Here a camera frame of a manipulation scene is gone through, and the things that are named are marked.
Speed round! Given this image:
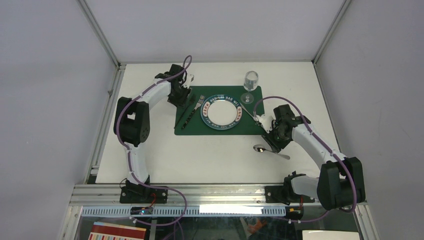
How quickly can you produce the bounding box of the silver table knife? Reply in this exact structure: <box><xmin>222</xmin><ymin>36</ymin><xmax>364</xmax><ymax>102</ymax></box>
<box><xmin>240</xmin><ymin>103</ymin><xmax>261</xmax><ymax>126</ymax></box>

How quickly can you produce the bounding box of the white box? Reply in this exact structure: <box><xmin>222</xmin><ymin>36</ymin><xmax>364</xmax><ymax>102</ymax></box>
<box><xmin>301</xmin><ymin>230</ymin><xmax>360</xmax><ymax>240</ymax></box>

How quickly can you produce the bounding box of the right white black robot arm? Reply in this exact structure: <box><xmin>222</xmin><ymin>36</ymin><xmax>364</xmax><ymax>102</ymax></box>
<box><xmin>256</xmin><ymin>104</ymin><xmax>366</xmax><ymax>211</ymax></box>

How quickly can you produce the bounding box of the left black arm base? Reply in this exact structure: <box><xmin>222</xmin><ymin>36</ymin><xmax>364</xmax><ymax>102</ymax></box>
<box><xmin>119</xmin><ymin>185</ymin><xmax>168</xmax><ymax>204</ymax></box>

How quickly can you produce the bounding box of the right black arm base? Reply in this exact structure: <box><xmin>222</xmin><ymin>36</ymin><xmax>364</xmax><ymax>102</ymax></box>
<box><xmin>264</xmin><ymin>185</ymin><xmax>316</xmax><ymax>205</ymax></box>

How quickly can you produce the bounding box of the white plate teal rim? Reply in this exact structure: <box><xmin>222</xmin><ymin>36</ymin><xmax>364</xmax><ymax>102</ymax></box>
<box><xmin>200</xmin><ymin>94</ymin><xmax>243</xmax><ymax>131</ymax></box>

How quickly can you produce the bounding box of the aluminium frame rail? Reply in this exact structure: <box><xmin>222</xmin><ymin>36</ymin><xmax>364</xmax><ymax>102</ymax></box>
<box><xmin>68</xmin><ymin>183</ymin><xmax>368</xmax><ymax>208</ymax></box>

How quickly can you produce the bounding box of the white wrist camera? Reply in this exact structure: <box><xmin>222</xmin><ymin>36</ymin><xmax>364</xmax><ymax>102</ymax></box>
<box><xmin>183</xmin><ymin>74</ymin><xmax>195</xmax><ymax>86</ymax></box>
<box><xmin>253</xmin><ymin>114</ymin><xmax>275</xmax><ymax>133</ymax></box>

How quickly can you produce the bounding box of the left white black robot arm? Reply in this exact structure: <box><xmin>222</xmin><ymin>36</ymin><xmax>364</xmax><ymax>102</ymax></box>
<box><xmin>113</xmin><ymin>64</ymin><xmax>191</xmax><ymax>203</ymax></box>

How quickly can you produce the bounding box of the red striped book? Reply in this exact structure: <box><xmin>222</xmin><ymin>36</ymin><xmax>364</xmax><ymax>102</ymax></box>
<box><xmin>88</xmin><ymin>222</ymin><xmax>147</xmax><ymax>240</ymax></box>

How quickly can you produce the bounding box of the silver fork dark handle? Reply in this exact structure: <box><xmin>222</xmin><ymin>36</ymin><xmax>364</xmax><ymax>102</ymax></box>
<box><xmin>181</xmin><ymin>94</ymin><xmax>205</xmax><ymax>130</ymax></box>

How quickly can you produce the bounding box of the clear drinking glass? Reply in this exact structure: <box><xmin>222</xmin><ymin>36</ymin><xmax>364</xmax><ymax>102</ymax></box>
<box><xmin>241</xmin><ymin>70</ymin><xmax>259</xmax><ymax>104</ymax></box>

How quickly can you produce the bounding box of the dark green placemat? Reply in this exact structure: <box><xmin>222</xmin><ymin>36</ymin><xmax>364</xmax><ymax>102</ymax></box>
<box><xmin>174</xmin><ymin>85</ymin><xmax>264</xmax><ymax>136</ymax></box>

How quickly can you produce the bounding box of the orange object under table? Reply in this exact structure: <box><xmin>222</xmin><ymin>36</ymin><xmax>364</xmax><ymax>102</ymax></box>
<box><xmin>247</xmin><ymin>218</ymin><xmax>267</xmax><ymax>234</ymax></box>

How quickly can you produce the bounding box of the silver spoon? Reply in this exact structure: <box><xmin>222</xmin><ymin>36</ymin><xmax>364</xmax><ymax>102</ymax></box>
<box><xmin>252</xmin><ymin>144</ymin><xmax>291</xmax><ymax>160</ymax></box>

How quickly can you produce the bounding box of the white slotted cable duct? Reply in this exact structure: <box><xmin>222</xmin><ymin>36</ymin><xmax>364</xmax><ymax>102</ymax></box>
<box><xmin>81</xmin><ymin>204</ymin><xmax>286</xmax><ymax>218</ymax></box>

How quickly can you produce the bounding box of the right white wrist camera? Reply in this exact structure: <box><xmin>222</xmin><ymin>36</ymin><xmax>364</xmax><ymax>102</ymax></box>
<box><xmin>253</xmin><ymin>114</ymin><xmax>275</xmax><ymax>133</ymax></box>

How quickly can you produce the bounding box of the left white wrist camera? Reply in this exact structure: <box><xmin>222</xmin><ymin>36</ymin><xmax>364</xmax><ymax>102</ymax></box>
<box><xmin>183</xmin><ymin>74</ymin><xmax>195</xmax><ymax>86</ymax></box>

